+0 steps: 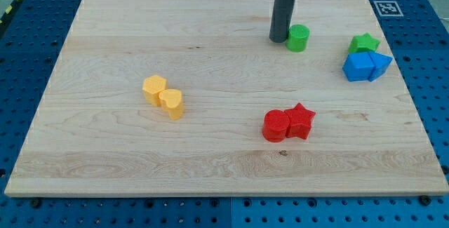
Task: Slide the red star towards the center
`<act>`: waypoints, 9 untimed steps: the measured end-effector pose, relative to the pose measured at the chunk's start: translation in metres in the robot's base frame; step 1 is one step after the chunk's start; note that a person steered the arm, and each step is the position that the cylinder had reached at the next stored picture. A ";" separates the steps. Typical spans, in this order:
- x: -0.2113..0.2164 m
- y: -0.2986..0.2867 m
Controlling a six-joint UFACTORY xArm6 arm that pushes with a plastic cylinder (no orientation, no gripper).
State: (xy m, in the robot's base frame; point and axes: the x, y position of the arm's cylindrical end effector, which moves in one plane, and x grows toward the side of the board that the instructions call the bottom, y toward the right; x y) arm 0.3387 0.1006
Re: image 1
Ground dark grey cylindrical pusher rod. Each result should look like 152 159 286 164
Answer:
269 0 295 43

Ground green star block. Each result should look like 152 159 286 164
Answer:
348 33 380 53

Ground red star block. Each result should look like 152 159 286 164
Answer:
284 103 316 140

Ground green cylinder block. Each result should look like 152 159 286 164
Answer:
286 25 310 53

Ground white fiducial marker tag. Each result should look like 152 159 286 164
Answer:
374 0 403 17

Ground blue cube block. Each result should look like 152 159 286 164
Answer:
342 52 375 82

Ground blue triangle block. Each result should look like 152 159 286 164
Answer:
368 52 393 81

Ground red cylinder block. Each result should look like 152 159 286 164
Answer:
262 109 290 142

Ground yellow heart block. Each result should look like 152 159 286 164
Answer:
159 89 185 120

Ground yellow hexagon block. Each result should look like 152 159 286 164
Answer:
142 75 168 107

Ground light wooden board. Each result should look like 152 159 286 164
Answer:
5 0 448 198

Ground yellow black hazard tape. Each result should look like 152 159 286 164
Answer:
1 0 24 26

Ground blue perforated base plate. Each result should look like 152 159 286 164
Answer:
1 0 448 227

